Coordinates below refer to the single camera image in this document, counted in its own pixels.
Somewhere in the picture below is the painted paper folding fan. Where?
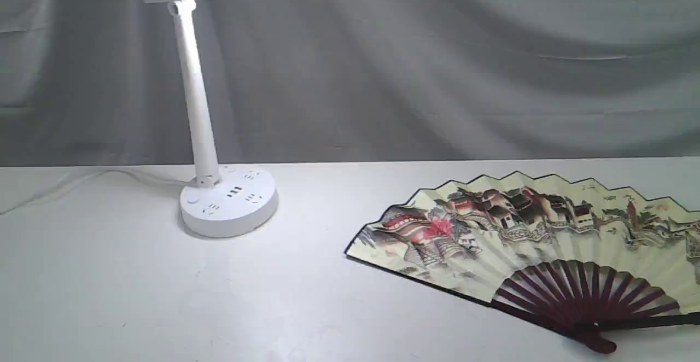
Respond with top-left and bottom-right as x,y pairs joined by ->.
345,172 -> 699,354

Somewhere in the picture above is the white desk lamp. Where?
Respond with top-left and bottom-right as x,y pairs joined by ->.
143,0 -> 278,239

